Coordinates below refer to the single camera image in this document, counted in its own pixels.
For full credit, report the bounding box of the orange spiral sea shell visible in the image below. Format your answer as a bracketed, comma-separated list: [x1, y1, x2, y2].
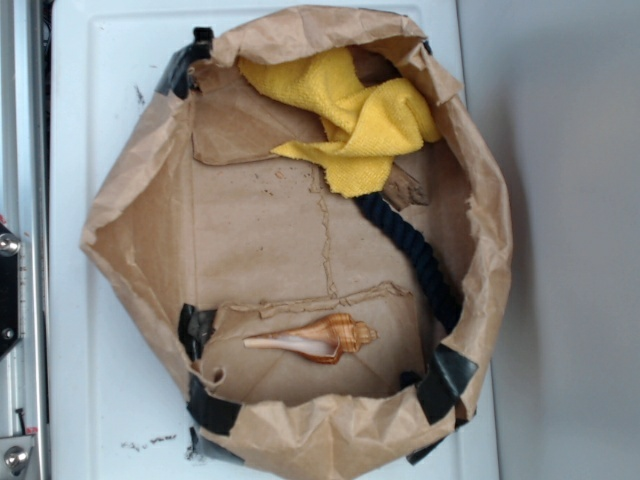
[243, 313, 379, 365]

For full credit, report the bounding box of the brown paper bag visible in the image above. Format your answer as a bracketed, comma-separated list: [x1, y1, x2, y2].
[81, 6, 513, 479]

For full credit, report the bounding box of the brown wooden stick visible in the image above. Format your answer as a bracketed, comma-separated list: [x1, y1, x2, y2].
[382, 163, 429, 211]

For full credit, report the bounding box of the yellow microfiber cloth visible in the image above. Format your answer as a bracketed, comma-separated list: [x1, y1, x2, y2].
[238, 48, 441, 198]

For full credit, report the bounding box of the dark navy twisted rope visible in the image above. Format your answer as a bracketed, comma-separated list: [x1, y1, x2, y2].
[353, 191, 462, 333]

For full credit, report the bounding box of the black bracket with screw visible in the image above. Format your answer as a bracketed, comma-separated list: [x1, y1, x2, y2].
[0, 224, 23, 359]

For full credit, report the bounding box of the silver metal frame rail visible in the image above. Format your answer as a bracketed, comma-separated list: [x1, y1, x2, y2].
[1, 1, 50, 479]

